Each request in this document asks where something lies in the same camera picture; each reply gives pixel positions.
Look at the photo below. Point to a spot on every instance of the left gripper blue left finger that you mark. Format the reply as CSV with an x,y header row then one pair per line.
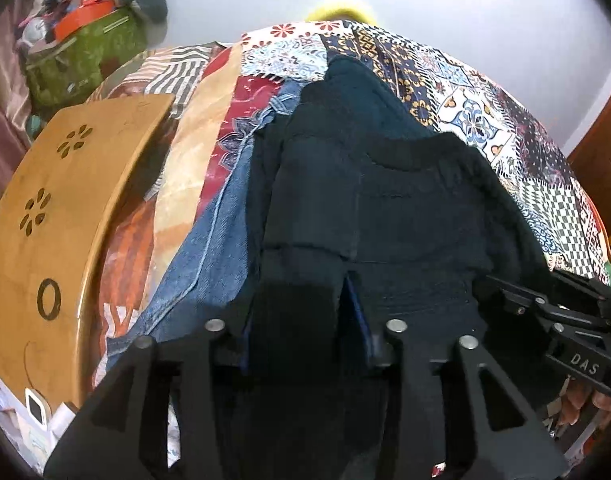
x,y
244,341

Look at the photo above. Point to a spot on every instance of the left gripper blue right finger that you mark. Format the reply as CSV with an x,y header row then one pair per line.
x,y
360,317

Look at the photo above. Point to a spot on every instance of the black pants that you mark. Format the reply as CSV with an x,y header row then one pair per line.
x,y
408,218

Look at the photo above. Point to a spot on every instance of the person right hand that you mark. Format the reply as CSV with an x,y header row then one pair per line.
x,y
576,395

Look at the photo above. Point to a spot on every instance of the blue folded jeans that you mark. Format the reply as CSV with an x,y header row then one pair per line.
x,y
212,264

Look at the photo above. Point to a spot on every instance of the brown wooden door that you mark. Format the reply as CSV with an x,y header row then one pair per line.
x,y
591,163

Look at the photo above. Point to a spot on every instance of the small white device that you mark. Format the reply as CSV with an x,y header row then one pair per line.
x,y
37,407

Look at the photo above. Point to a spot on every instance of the dark teal folded garment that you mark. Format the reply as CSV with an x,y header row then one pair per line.
x,y
350,88

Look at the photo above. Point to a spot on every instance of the wooden lap desk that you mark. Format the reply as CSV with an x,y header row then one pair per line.
x,y
54,217

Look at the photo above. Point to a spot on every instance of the white cloth pile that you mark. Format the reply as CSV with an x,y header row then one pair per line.
x,y
32,443

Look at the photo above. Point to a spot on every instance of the patchwork patterned bedspread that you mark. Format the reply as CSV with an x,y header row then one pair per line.
x,y
441,93

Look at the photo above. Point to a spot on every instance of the pink striped curtain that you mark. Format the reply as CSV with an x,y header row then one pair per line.
x,y
15,101

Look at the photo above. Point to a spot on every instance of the green fabric storage box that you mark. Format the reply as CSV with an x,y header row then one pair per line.
x,y
67,72

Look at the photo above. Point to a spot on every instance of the orange box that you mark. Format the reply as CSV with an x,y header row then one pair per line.
x,y
82,16

